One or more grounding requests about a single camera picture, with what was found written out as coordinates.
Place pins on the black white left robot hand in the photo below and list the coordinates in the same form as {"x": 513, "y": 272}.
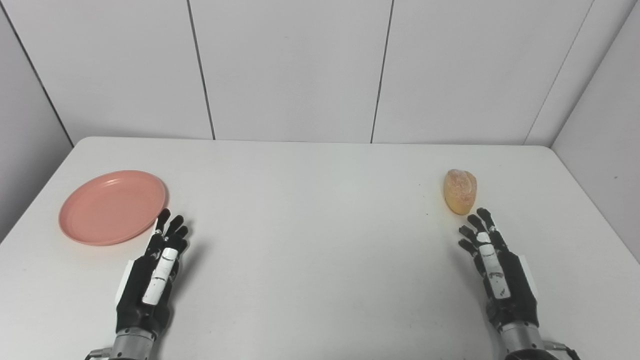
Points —
{"x": 137, "y": 295}

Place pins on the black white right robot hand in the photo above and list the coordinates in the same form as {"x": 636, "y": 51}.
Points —
{"x": 517, "y": 295}

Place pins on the golden bread roll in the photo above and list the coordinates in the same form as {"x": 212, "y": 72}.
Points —
{"x": 460, "y": 192}

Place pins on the pink round plate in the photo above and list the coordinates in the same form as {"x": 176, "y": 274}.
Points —
{"x": 112, "y": 207}

